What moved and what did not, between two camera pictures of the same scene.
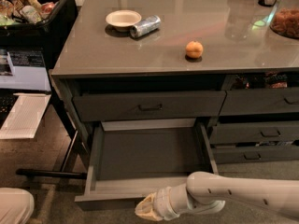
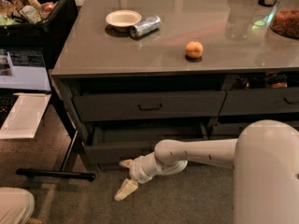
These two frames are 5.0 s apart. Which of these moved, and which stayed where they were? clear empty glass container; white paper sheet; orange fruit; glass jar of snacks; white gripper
Moved: white gripper
Stayed: white paper sheet; clear empty glass container; glass jar of snacks; orange fruit
